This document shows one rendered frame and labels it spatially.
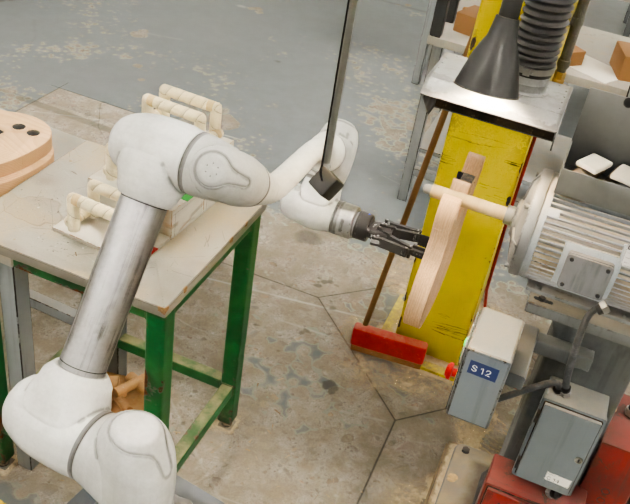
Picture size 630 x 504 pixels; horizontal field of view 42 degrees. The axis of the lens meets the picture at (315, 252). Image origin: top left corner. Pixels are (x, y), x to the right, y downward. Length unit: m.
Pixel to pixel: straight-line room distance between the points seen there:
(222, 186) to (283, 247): 2.29
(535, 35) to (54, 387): 1.22
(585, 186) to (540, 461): 0.69
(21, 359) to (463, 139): 1.58
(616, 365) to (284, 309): 1.80
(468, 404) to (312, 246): 2.17
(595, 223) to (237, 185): 0.77
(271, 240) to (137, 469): 2.36
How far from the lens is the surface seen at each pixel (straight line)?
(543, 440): 2.08
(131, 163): 1.69
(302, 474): 2.90
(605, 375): 2.05
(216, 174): 1.58
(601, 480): 2.26
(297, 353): 3.31
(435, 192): 1.97
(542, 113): 1.83
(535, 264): 1.89
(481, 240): 3.05
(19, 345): 2.51
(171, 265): 2.14
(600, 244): 1.85
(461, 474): 2.64
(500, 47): 1.71
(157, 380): 2.19
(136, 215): 1.70
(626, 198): 1.83
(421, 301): 1.99
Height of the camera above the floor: 2.22
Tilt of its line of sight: 35 degrees down
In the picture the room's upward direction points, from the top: 10 degrees clockwise
